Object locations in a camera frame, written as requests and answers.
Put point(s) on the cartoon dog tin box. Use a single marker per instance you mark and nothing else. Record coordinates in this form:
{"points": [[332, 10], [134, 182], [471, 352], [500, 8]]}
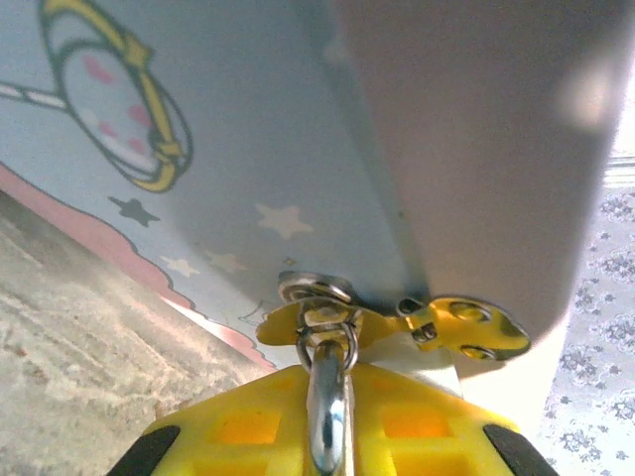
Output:
{"points": [[248, 124]]}

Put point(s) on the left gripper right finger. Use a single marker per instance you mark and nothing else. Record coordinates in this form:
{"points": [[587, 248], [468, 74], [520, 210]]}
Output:
{"points": [[426, 436]]}

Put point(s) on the small brass padlock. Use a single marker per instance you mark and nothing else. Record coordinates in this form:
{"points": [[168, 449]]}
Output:
{"points": [[325, 411]]}

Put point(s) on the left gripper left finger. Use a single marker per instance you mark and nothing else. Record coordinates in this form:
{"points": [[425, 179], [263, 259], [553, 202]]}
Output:
{"points": [[223, 436]]}

